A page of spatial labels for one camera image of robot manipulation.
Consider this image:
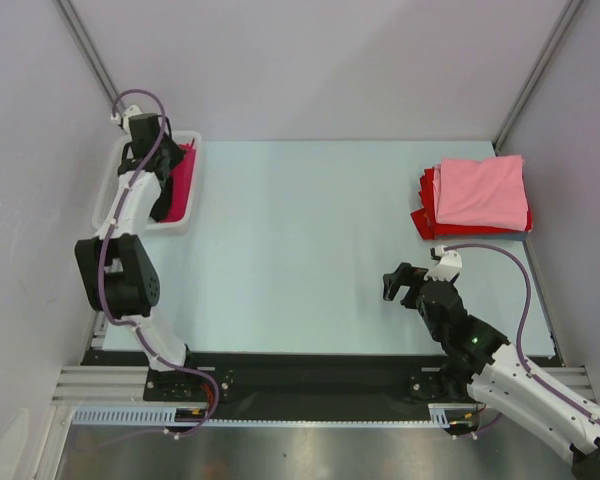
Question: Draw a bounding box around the magenta t shirt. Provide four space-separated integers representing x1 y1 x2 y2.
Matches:
162 141 197 223

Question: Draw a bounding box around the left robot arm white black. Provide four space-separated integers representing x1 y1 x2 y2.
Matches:
74 113 201 400

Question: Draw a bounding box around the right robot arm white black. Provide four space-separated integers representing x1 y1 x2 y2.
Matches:
383 263 600 479

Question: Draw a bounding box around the black t shirt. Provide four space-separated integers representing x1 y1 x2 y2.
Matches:
150 184 173 223

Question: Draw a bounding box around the red folded t shirt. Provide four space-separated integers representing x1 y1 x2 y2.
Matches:
411 168 533 241

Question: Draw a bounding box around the white plastic basket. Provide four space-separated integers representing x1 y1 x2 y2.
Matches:
92 131 203 235

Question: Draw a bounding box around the pink folded t shirt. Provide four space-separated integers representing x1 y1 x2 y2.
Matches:
433 155 529 232

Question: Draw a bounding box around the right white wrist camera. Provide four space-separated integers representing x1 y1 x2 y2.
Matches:
425 245 463 283

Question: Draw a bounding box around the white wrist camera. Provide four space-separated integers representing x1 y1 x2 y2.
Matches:
110 104 142 135
425 245 463 283

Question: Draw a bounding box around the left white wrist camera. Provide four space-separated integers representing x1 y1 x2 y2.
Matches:
110 104 142 135

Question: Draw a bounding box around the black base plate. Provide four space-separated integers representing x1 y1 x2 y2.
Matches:
81 350 472 422

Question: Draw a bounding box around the white slotted cable duct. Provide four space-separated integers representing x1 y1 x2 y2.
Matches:
72 405 478 429

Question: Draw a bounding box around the left corner aluminium post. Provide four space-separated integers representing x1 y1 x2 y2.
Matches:
52 0 119 105

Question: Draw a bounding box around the corner aluminium post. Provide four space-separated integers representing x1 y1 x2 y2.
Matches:
491 0 586 155
52 0 119 105

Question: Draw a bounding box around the aluminium frame rail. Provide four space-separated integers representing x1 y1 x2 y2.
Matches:
51 366 596 406

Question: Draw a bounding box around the right corner aluminium post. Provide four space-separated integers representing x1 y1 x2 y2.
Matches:
491 0 586 155

